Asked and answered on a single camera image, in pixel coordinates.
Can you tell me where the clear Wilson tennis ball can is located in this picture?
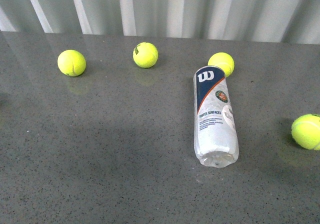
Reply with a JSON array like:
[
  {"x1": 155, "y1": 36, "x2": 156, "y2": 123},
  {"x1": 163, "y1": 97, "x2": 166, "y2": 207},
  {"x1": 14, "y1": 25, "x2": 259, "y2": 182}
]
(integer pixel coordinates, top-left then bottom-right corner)
[{"x1": 193, "y1": 66, "x2": 239, "y2": 168}]

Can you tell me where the middle yellow Wilson tennis ball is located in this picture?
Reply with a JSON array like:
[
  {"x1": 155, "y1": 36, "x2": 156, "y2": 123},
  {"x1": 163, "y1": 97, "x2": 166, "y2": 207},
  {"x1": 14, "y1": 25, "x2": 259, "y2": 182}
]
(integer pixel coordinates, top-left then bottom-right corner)
[{"x1": 133, "y1": 42, "x2": 159, "y2": 69}]

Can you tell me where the yellow tennis ball behind can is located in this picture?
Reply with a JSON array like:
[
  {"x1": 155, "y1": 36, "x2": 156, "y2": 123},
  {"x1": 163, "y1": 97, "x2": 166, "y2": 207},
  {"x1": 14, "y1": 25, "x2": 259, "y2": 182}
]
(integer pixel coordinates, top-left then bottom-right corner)
[{"x1": 207, "y1": 52, "x2": 235, "y2": 78}]

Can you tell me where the far left yellow tennis ball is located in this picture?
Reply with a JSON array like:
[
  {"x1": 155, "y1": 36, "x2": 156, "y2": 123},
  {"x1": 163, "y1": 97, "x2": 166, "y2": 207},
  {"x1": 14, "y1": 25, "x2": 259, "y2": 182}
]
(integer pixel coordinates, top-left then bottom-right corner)
[{"x1": 57, "y1": 49, "x2": 86, "y2": 77}]

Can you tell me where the near right yellow tennis ball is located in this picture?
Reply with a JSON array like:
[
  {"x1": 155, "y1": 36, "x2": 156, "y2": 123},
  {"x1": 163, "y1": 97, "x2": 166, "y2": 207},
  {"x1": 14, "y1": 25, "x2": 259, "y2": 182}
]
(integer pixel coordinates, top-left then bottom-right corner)
[{"x1": 291, "y1": 114, "x2": 320, "y2": 151}]

